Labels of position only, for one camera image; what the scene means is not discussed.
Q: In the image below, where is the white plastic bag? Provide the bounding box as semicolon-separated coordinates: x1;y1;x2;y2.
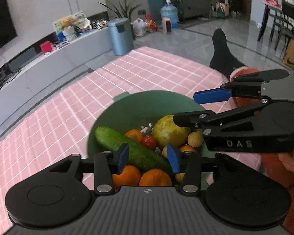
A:
133;18;148;37

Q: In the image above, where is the potted long-leaf plant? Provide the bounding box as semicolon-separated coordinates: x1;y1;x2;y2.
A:
99;0;142;22

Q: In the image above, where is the teddy bear gift bundle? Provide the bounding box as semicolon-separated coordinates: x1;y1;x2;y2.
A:
54;12;92;42

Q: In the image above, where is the pink small heater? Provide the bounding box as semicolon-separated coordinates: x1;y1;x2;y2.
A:
161;17;172;34

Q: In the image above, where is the grey tv console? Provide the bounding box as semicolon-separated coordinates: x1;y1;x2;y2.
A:
0;28;111;136

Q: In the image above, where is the large orange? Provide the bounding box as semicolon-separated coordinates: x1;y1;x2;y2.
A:
112;165;141;187

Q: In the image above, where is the small brown longan fruit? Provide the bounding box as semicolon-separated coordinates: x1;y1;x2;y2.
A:
187;131;204;148

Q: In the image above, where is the blue-grey trash bin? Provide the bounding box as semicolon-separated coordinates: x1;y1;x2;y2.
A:
107;18;134;56

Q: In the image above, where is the blue water bottle jug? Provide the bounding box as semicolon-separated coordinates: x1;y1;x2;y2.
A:
160;0;179;29

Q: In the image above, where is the yellow-green pear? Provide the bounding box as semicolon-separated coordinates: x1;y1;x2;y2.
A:
152;115;191;148

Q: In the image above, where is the black sock foot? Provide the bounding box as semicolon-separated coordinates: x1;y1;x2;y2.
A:
209;29;245;80

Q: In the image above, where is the red tomato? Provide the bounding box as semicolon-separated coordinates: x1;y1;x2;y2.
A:
140;135;158;151

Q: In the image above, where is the red box on console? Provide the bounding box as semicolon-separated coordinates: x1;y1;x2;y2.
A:
40;40;53;54

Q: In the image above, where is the black dining table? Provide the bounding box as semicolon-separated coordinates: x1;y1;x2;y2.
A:
258;0;294;50

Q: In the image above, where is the green cucumber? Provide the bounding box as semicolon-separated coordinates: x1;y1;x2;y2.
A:
94;126;172;174

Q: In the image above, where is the green colander bowl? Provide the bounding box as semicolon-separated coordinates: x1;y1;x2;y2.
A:
87;89;219;192

